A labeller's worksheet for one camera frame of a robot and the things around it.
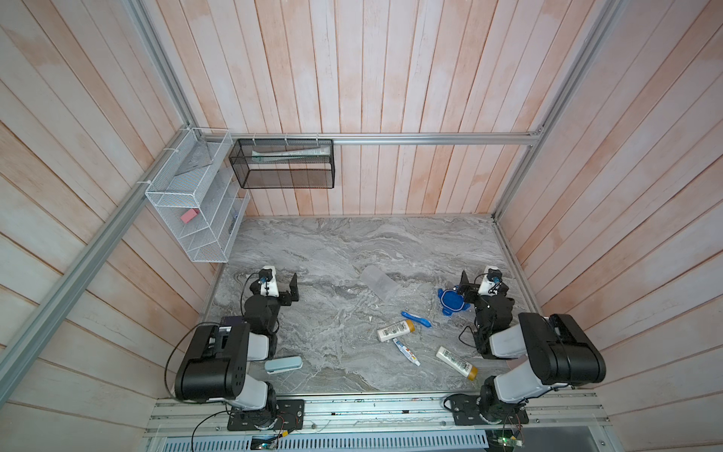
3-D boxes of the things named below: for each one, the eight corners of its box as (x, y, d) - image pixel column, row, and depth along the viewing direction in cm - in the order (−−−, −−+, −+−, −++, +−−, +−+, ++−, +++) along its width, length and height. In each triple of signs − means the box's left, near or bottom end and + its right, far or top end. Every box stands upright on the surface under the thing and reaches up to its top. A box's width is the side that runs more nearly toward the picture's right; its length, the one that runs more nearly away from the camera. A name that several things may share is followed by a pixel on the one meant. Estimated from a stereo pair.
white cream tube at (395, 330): (379, 342, 88) (380, 339, 86) (376, 332, 90) (376, 328, 88) (414, 331, 90) (416, 327, 88) (410, 321, 93) (411, 317, 90)
